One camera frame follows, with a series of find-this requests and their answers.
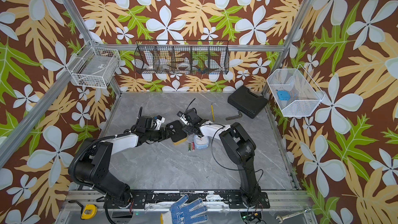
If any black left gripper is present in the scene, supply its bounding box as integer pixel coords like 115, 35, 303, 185
146, 127, 177, 142

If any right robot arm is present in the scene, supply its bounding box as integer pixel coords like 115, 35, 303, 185
177, 108, 261, 207

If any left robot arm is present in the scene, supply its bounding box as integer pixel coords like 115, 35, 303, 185
68, 116, 175, 207

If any grey allen wrench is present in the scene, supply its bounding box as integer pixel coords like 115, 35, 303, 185
226, 111, 243, 120

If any black plastic tool case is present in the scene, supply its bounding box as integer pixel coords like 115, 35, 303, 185
228, 86, 268, 119

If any blue dotted work glove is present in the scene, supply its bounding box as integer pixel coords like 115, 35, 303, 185
160, 195, 208, 224

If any blue object in basket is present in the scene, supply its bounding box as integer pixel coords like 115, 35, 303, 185
277, 90, 291, 101

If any yellow tape measure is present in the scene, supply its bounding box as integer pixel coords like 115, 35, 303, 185
81, 204, 97, 220

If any silver spanner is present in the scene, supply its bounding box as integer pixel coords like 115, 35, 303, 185
275, 208, 311, 224

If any black mounting rail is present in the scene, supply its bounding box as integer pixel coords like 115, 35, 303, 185
103, 189, 271, 209

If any black wire basket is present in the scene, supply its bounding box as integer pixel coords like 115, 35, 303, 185
133, 39, 230, 75

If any white wire basket left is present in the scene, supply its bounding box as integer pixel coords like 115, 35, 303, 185
67, 41, 120, 89

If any white wire basket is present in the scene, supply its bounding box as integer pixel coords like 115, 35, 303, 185
267, 65, 325, 118
67, 41, 120, 89

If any white wire basket right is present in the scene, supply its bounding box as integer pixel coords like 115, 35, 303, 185
267, 65, 325, 118

